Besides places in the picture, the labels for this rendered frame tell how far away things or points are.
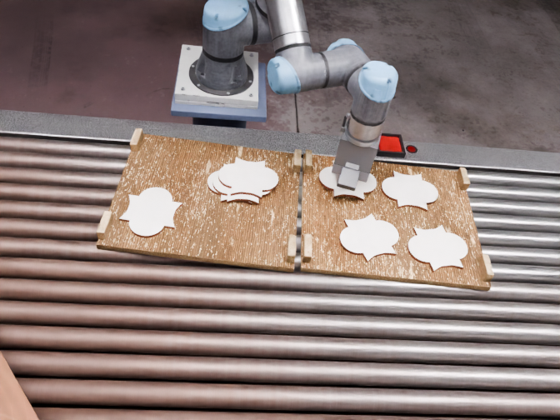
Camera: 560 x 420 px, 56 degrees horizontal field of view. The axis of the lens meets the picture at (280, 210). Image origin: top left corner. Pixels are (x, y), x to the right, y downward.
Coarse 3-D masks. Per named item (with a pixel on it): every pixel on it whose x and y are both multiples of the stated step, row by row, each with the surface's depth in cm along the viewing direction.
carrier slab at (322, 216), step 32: (320, 160) 132; (320, 192) 125; (448, 192) 130; (320, 224) 118; (416, 224) 122; (448, 224) 123; (320, 256) 113; (352, 256) 114; (384, 256) 115; (480, 288) 113
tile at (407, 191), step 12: (384, 180) 129; (396, 180) 129; (408, 180) 130; (420, 180) 130; (384, 192) 126; (396, 192) 127; (408, 192) 127; (420, 192) 127; (432, 192) 128; (408, 204) 125; (420, 204) 125
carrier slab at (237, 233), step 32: (128, 160) 124; (160, 160) 126; (192, 160) 127; (224, 160) 128; (256, 160) 129; (288, 160) 131; (128, 192) 118; (192, 192) 120; (288, 192) 124; (128, 224) 112; (192, 224) 114; (224, 224) 115; (256, 224) 116; (288, 224) 117; (160, 256) 110; (192, 256) 109; (224, 256) 110; (256, 256) 111
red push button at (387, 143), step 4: (384, 136) 142; (380, 140) 141; (384, 140) 141; (388, 140) 141; (392, 140) 142; (396, 140) 142; (380, 144) 140; (384, 144) 140; (388, 144) 140; (392, 144) 140; (396, 144) 141; (380, 148) 139; (384, 148) 139; (388, 148) 139; (392, 148) 139; (396, 148) 139; (400, 148) 140
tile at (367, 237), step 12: (372, 216) 121; (348, 228) 117; (360, 228) 118; (372, 228) 118; (384, 228) 119; (348, 240) 115; (360, 240) 116; (372, 240) 116; (384, 240) 116; (396, 240) 117; (360, 252) 113; (372, 252) 114; (384, 252) 114
